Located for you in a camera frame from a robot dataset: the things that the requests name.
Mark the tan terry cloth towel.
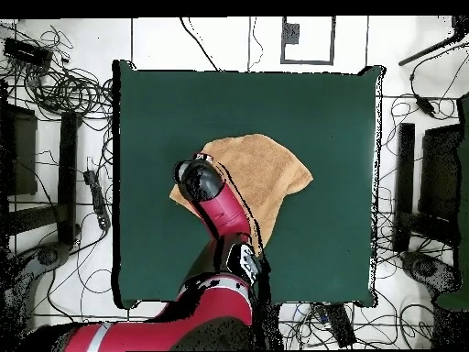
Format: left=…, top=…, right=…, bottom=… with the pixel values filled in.
left=169, top=133, right=314, bottom=255

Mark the black power strip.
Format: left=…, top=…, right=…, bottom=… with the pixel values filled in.
left=82, top=169, right=112, bottom=231

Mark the black metal stand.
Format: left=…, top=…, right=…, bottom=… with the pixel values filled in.
left=392, top=122, right=464, bottom=254
left=0, top=78, right=83, bottom=254

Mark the dark green table cloth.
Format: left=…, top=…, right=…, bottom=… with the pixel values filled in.
left=111, top=60, right=386, bottom=309

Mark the dark grey square tag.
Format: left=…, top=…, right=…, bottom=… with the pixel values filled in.
left=281, top=22, right=301, bottom=46

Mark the black electronics box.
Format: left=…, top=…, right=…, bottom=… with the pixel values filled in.
left=3, top=37, right=54, bottom=71

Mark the black power adapter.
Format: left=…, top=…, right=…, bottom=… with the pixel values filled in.
left=414, top=93, right=437, bottom=117

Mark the black tripod rod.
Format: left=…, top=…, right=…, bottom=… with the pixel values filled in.
left=398, top=16, right=469, bottom=68

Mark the long black cable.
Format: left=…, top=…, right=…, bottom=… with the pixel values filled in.
left=178, top=16, right=222, bottom=72

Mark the grey square frame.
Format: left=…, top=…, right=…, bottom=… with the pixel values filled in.
left=280, top=16, right=337, bottom=66

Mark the tangled black cable bundle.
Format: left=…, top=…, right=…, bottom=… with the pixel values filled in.
left=0, top=21, right=115, bottom=122

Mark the grey pedestal leg round foot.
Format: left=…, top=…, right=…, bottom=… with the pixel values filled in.
left=398, top=250, right=463, bottom=294
left=0, top=241, right=74, bottom=352

